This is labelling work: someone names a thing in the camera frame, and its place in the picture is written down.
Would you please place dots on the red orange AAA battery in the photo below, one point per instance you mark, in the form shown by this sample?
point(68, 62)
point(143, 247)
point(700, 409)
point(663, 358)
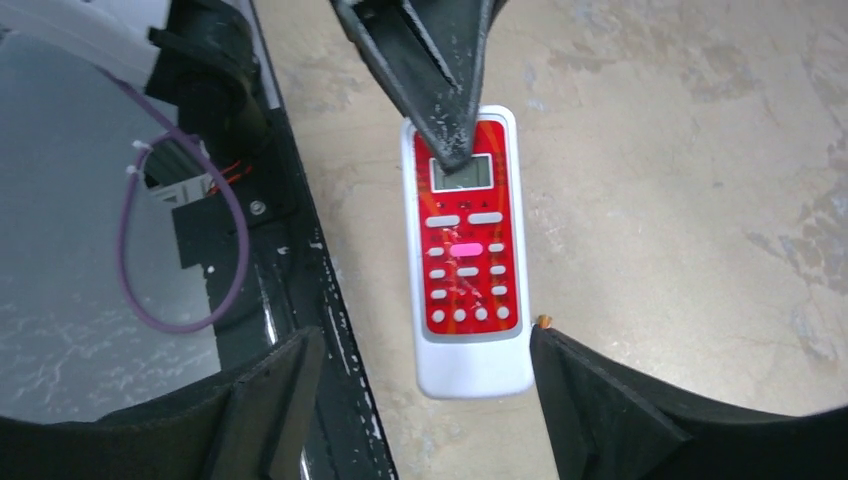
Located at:
point(544, 321)

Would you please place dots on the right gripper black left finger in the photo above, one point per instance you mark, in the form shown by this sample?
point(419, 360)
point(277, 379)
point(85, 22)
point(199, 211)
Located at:
point(250, 422)

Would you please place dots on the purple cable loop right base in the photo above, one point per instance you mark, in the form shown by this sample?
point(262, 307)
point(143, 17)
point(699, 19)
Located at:
point(212, 233)

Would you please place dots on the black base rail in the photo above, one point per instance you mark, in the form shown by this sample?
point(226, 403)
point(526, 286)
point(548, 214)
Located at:
point(228, 95)

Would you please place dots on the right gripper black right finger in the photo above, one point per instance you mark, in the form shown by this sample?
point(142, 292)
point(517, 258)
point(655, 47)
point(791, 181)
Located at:
point(606, 420)

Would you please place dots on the white remote control red face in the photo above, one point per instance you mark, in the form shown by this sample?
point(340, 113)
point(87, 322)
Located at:
point(466, 253)

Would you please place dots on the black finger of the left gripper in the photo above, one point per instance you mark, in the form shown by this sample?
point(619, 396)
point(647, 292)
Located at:
point(428, 57)

